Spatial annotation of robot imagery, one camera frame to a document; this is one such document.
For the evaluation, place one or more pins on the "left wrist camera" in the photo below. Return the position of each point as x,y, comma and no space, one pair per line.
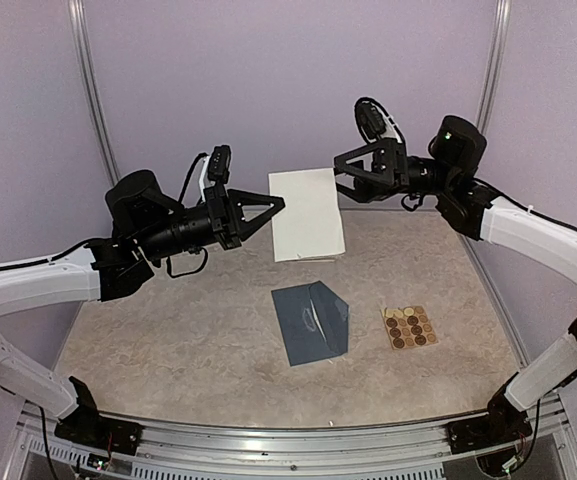
215,169

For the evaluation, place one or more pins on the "brown sticker sheet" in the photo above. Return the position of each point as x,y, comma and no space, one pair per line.
408,327

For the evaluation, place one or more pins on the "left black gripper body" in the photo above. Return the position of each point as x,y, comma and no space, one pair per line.
217,200

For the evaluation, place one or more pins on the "aluminium frame post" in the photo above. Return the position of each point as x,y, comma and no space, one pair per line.
77,15
494,64

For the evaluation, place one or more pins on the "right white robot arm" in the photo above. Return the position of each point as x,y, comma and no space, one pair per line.
481,212

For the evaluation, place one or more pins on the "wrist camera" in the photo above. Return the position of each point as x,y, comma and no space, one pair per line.
215,169
374,122

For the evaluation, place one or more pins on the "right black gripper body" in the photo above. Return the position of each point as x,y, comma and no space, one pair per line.
404,176

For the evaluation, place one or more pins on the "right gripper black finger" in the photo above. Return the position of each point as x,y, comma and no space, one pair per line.
373,163
365,193

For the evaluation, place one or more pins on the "right aluminium frame post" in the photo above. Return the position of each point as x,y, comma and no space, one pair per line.
494,64

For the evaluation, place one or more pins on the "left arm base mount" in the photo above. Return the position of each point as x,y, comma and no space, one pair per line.
87,426

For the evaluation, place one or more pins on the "left aluminium frame post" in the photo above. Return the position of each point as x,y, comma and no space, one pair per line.
77,15

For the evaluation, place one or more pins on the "front aluminium rail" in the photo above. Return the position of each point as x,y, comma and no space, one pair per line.
421,450

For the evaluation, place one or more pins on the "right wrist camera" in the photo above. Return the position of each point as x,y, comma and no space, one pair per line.
374,122

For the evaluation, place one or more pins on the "beige letter with border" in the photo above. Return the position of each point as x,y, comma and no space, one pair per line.
309,227

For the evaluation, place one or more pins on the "blue paper envelope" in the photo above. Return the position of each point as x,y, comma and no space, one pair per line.
314,322

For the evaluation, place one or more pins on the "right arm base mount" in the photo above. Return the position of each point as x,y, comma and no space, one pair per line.
501,423

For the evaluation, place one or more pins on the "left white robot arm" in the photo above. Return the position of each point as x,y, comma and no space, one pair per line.
149,228

